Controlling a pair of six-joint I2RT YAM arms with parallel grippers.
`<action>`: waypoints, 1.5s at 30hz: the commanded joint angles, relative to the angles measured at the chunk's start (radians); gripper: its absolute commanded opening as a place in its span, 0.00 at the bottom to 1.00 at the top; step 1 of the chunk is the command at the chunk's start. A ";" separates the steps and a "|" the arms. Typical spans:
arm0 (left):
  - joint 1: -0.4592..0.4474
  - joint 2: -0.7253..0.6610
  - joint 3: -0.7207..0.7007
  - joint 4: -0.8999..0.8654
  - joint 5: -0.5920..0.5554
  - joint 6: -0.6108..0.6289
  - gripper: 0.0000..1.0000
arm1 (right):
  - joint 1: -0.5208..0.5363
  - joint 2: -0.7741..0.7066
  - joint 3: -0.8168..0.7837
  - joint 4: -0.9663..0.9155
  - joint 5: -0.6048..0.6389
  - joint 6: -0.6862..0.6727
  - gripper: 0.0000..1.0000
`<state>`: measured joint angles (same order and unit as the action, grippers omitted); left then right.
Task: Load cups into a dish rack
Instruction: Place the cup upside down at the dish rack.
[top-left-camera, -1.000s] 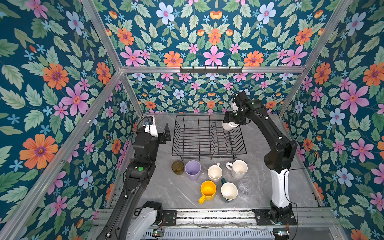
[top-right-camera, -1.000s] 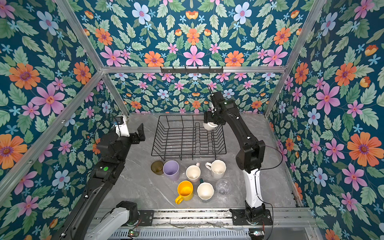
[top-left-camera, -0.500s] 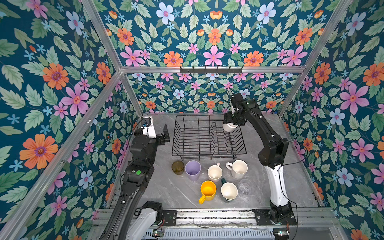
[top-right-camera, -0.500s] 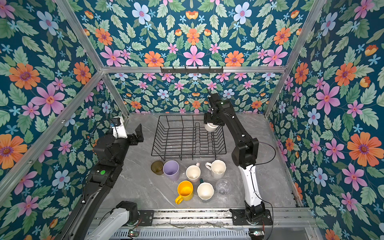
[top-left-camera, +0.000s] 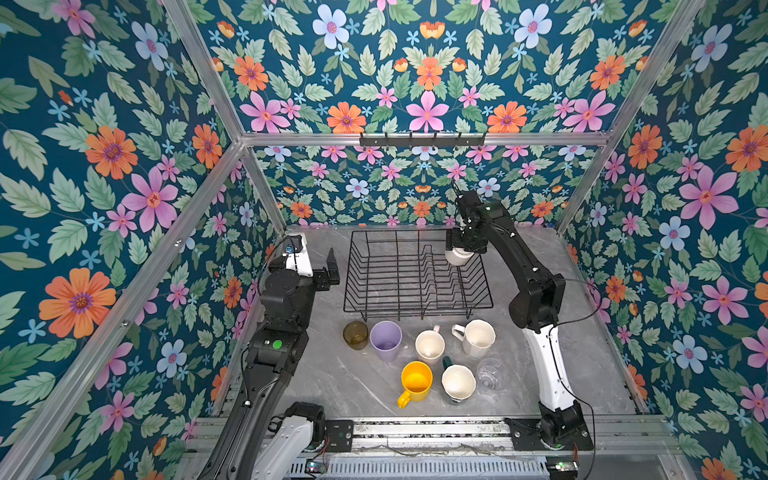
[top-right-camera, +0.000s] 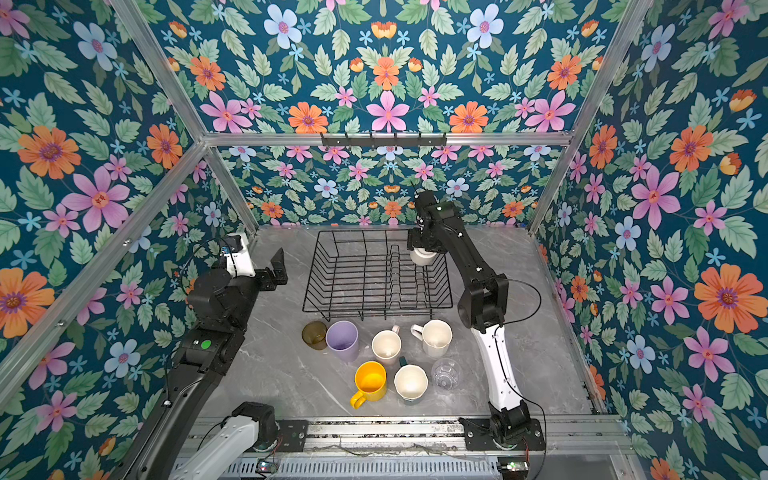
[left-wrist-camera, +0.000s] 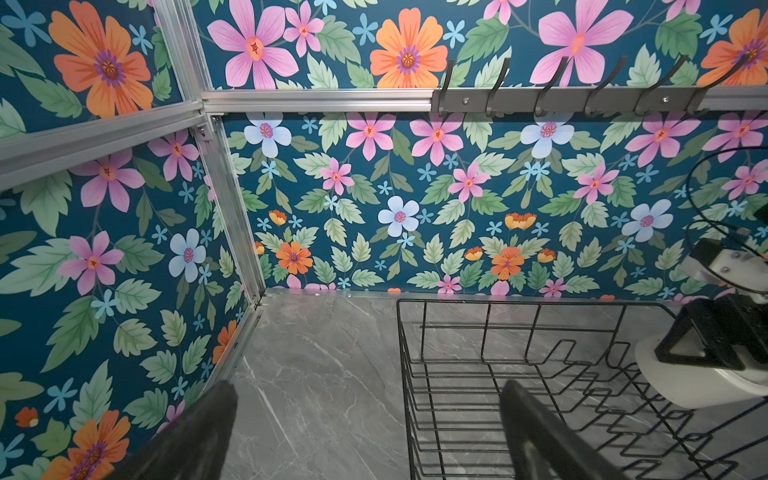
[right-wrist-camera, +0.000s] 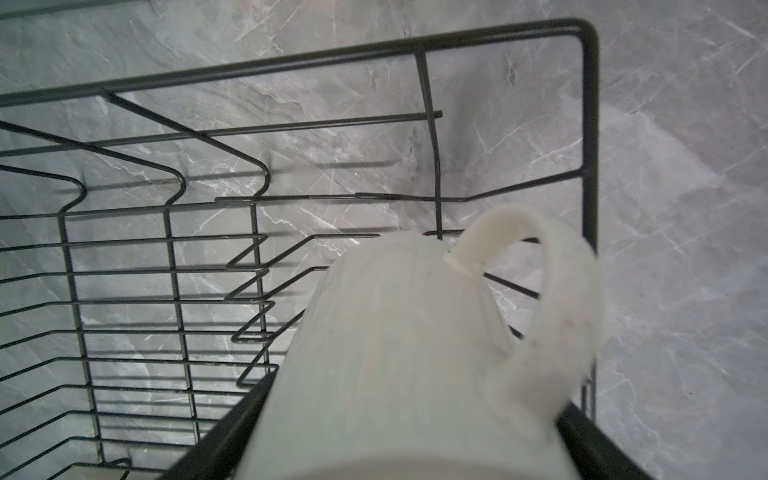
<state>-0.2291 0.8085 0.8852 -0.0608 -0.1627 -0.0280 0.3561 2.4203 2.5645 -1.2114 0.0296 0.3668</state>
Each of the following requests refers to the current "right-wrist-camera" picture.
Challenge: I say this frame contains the white ceramic mug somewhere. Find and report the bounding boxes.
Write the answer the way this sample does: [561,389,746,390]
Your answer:
[235,204,604,479]

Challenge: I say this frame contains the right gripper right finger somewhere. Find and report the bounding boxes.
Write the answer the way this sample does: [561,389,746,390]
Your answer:
[556,403,652,480]

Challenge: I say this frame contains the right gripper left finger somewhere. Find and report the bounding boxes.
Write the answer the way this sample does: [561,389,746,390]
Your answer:
[160,372,277,480]

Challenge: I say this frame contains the black wire dish rack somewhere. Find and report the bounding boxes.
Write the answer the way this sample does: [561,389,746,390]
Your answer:
[1,18,599,479]

